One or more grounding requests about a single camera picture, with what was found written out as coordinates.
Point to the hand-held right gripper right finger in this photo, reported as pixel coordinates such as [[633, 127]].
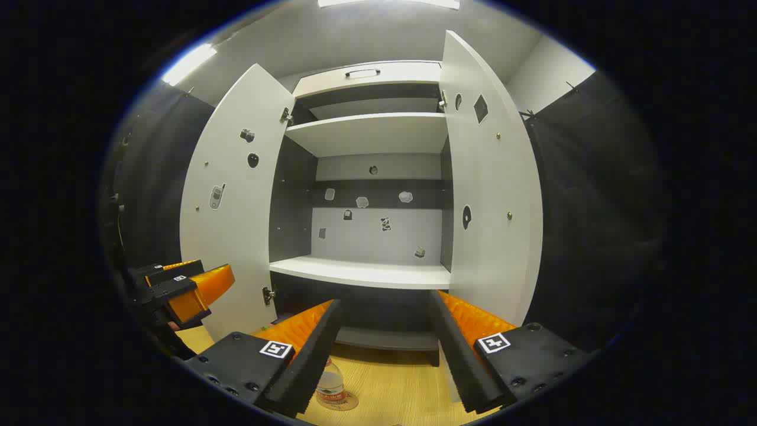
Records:
[[458, 355]]

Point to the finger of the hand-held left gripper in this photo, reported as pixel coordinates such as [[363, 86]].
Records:
[[174, 290], [171, 271]]

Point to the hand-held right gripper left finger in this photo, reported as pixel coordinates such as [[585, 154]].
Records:
[[307, 361]]

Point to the clear water bottle red label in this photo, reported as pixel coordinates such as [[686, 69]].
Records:
[[331, 384]]

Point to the white cabinet door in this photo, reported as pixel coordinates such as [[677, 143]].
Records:
[[236, 195], [491, 177]]

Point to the round wooden coaster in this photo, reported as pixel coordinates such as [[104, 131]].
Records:
[[353, 403]]

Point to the black backdrop cloth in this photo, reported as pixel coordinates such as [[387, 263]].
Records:
[[159, 165], [591, 207]]

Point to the ceiling light panel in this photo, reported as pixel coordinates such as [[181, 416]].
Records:
[[384, 3], [189, 64]]

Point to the white cabinet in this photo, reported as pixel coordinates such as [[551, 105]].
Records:
[[366, 133]]

